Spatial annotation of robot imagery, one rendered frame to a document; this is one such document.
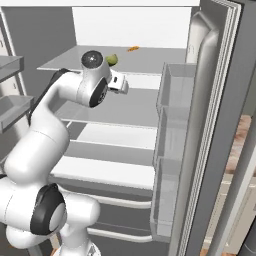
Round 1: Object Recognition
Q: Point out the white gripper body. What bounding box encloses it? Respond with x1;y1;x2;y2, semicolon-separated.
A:
107;74;130;96

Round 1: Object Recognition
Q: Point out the grey fridge shelf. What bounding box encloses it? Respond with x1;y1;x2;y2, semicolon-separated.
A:
36;45;188;76
54;87;162;130
49;139;157;191

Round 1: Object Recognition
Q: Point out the yellow-green lemon wedge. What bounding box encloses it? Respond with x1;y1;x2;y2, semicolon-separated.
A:
104;53;120;66

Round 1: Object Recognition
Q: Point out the grey fridge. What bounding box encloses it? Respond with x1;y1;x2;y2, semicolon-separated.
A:
0;0;202;256

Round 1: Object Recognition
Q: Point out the grey fridge drawer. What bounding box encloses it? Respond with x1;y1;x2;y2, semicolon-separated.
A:
48;176;155;210
87;201;154;244

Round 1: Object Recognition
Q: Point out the grey fridge door with bins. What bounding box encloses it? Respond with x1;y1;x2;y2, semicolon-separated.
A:
149;0;256;256
0;6;36;168

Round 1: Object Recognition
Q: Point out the clear door bin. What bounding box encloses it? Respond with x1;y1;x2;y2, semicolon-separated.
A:
149;156;192;243
155;62;198;110
152;105;195;163

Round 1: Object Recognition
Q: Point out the grey door bin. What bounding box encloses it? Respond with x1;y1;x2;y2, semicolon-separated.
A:
0;55;25;83
0;94;35;135

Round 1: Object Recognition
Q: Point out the dark grey round object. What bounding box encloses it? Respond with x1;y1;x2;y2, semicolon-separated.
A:
239;217;256;256

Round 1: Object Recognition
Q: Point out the white drawer handle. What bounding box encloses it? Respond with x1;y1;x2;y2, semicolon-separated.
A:
87;227;154;244
58;186;153;210

